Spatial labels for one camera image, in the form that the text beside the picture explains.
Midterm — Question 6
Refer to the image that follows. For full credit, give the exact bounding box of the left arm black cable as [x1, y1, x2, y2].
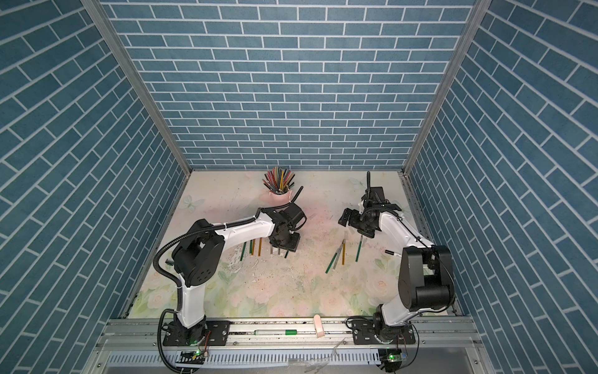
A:
[153, 185, 305, 374]

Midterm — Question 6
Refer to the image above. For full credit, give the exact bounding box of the yellow carving knife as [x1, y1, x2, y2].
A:
[341, 239, 346, 266]

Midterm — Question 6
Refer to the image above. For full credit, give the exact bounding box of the green marker on rail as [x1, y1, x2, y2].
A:
[254, 329, 297, 336]

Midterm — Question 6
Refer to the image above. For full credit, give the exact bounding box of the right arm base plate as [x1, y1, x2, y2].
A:
[345, 316, 417, 345]

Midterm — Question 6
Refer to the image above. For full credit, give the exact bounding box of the beige eraser on rail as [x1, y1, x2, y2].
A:
[313, 314, 325, 338]

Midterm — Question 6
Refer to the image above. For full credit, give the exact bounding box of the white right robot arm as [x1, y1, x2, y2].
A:
[339, 186, 456, 331]

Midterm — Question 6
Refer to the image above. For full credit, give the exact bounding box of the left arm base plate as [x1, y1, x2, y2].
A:
[161, 319, 230, 347]

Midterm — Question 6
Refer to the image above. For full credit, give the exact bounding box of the silver carving knife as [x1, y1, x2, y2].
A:
[333, 243, 344, 269]

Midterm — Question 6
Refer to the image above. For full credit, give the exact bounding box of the aluminium corner frame post right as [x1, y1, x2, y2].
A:
[403, 0, 491, 175]

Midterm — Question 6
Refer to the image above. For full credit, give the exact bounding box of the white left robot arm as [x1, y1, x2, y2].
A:
[171, 203, 307, 329]

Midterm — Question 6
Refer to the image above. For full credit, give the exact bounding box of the dark green carving knife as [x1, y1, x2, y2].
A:
[325, 251, 338, 274]

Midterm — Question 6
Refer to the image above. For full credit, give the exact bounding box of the aluminium corner frame post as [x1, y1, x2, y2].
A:
[403, 0, 491, 175]
[81, 0, 192, 179]

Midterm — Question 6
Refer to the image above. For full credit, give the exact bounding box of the aluminium corner frame post left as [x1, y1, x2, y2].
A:
[81, 0, 192, 179]

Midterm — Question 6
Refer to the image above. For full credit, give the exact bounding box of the aluminium front rail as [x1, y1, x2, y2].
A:
[84, 316, 493, 373]

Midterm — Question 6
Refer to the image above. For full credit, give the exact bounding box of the black marker pen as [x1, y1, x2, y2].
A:
[384, 250, 402, 257]

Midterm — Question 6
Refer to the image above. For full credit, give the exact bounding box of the pink cup of coloured pencils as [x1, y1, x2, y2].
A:
[263, 167, 295, 206]

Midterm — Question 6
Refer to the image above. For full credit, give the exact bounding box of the far left green knife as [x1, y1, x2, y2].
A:
[240, 242, 247, 261]

